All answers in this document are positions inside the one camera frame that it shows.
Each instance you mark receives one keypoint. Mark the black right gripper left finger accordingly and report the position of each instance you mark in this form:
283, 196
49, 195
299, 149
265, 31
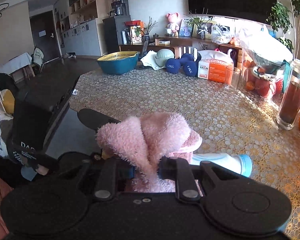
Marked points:
113, 177

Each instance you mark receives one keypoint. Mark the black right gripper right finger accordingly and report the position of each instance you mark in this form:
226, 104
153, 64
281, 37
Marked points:
179, 171

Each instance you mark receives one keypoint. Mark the pink fluffy towel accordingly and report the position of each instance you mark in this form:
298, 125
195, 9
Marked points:
143, 141

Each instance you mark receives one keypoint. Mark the white blue spray bottle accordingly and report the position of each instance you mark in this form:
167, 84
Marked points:
241, 164

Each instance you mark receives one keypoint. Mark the person left hand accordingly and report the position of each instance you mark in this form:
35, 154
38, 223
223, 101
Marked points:
42, 170

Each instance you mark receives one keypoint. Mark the small crumpled wrapper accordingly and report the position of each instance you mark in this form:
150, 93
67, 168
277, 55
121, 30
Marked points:
75, 92

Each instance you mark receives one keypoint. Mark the lace tablecloth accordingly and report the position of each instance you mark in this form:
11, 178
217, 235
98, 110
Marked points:
239, 123

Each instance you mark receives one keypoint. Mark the dark entrance door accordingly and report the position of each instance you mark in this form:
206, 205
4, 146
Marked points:
44, 35

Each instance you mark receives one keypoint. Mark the teal basin with yellow strainer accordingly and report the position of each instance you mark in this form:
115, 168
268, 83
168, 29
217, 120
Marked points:
118, 63

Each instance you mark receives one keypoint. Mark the blue dumbbell right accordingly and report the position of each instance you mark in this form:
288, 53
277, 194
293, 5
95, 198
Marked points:
190, 67

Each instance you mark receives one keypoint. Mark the blue dumbbell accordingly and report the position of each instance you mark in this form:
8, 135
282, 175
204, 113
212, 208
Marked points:
190, 67
173, 65

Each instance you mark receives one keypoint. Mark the blue dumbbell left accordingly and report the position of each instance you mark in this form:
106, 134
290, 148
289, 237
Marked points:
173, 65

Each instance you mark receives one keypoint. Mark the clear drinking glass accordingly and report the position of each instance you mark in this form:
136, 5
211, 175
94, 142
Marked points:
232, 78

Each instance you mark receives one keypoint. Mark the orange white tissue box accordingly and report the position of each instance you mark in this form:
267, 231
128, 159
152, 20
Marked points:
212, 65

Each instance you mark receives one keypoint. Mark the white cloth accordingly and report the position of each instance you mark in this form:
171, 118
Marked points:
149, 60

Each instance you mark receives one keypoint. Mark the pale green bowl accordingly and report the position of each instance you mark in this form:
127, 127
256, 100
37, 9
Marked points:
162, 56

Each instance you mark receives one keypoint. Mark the black mini fridge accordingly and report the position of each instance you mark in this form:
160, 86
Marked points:
112, 31

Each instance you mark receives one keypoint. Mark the wooden sideboard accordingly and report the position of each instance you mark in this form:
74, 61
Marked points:
173, 43

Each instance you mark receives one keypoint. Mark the plastic bag of fruit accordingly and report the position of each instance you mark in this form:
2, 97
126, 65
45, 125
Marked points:
266, 64

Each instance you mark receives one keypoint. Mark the glass jar of dark tea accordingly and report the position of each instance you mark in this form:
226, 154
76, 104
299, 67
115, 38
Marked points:
290, 104

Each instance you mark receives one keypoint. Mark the pink doll figure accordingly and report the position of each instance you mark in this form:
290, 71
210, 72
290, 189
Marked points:
173, 23

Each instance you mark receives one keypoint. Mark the green potted tree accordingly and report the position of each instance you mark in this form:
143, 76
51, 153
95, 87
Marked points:
284, 19

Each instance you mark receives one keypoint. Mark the grey wall cabinets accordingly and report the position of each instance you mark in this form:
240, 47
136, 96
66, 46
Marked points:
82, 40

